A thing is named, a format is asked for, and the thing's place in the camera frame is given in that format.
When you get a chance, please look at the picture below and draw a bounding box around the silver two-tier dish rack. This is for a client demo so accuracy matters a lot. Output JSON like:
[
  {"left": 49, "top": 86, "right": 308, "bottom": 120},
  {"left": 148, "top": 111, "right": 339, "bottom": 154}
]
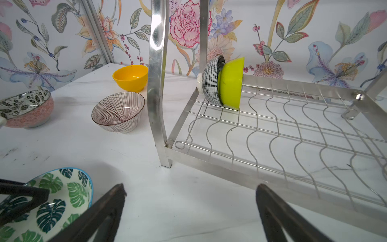
[{"left": 147, "top": 1, "right": 387, "bottom": 237}]

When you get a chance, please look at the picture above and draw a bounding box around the yellow plastic bowl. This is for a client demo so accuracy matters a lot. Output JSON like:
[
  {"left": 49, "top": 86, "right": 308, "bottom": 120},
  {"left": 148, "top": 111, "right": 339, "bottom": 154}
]
[{"left": 112, "top": 65, "right": 148, "bottom": 93}]

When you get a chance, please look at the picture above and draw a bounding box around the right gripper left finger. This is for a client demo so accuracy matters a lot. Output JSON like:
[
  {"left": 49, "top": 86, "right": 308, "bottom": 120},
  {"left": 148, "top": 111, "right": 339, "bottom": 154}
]
[{"left": 50, "top": 184, "right": 127, "bottom": 242}]

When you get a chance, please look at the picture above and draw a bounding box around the purple striped glass bowl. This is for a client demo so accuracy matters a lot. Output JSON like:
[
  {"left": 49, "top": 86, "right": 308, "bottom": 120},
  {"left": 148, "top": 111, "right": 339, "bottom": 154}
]
[{"left": 91, "top": 91, "right": 145, "bottom": 133}]

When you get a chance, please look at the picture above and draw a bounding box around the black white patterned bowl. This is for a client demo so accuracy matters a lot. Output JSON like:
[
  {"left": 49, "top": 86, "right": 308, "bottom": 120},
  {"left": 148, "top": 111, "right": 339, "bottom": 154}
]
[{"left": 197, "top": 55, "right": 225, "bottom": 106}]

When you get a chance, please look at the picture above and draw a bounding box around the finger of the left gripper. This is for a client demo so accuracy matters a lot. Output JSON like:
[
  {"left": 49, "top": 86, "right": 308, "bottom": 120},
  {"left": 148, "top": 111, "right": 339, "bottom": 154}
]
[{"left": 1, "top": 179, "right": 50, "bottom": 226}]

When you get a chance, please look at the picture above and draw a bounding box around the speckled dark patterned bowl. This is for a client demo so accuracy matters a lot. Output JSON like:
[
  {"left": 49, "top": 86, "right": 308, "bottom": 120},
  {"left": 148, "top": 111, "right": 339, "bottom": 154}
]
[{"left": 1, "top": 90, "right": 54, "bottom": 128}]

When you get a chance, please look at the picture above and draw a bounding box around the lime green plastic bowl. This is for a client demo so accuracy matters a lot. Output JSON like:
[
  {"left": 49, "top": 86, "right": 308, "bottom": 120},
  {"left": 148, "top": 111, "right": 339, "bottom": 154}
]
[{"left": 219, "top": 57, "right": 244, "bottom": 110}]

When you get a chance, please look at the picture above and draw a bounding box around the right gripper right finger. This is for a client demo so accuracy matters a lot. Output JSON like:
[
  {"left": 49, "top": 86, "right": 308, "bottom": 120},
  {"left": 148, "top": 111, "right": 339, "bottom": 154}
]
[{"left": 256, "top": 184, "right": 331, "bottom": 242}]

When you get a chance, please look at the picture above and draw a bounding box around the green leaf pattern bowl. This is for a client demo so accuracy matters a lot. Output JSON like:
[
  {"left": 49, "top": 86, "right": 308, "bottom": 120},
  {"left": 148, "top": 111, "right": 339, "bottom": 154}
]
[{"left": 1, "top": 167, "right": 93, "bottom": 242}]

